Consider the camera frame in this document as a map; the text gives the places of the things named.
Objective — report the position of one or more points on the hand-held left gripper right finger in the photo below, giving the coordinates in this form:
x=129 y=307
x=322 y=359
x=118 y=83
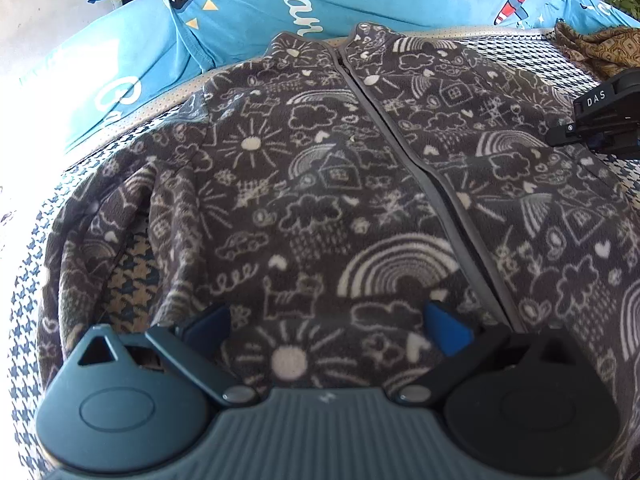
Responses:
x=447 y=332

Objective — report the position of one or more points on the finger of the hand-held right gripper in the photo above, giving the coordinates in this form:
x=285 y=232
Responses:
x=599 y=141

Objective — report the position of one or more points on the brown patterned cloth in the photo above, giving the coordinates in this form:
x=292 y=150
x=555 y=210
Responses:
x=610 y=45

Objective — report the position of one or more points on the houndstooth bed mat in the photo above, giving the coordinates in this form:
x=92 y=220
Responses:
x=25 y=320

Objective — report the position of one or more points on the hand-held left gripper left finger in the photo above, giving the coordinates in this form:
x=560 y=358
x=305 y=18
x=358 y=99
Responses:
x=207 y=329

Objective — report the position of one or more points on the grey doodle-print fleece jacket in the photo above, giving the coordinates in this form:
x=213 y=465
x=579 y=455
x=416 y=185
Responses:
x=320 y=185

